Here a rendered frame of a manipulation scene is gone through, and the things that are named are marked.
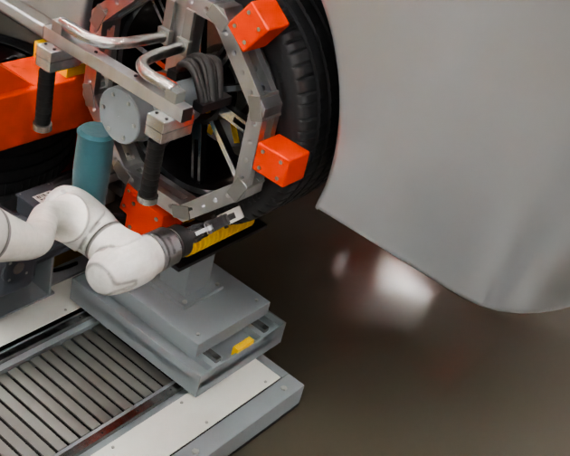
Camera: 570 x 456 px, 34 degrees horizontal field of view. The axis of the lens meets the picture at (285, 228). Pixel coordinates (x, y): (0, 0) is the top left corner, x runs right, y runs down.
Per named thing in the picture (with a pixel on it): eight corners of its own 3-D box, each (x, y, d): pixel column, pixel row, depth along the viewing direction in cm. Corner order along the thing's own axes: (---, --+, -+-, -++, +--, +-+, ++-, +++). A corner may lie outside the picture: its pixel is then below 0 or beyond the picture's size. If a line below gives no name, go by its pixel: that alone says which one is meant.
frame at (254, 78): (249, 247, 220) (300, 33, 191) (231, 257, 216) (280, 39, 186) (94, 144, 244) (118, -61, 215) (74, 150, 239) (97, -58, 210)
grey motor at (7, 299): (110, 290, 275) (125, 191, 256) (-10, 349, 244) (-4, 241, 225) (70, 260, 283) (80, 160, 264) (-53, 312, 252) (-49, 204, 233)
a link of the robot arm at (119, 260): (173, 250, 195) (131, 213, 199) (118, 276, 184) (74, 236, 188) (161, 287, 201) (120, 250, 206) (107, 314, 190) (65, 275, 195)
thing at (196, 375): (280, 345, 271) (287, 318, 266) (194, 400, 245) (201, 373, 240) (158, 258, 293) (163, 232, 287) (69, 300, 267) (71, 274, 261)
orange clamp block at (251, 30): (265, 47, 200) (291, 24, 193) (241, 53, 194) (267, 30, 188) (249, 18, 200) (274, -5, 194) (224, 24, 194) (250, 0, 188)
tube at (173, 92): (238, 85, 198) (248, 39, 193) (175, 105, 184) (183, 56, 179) (179, 52, 206) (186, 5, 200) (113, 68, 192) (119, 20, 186)
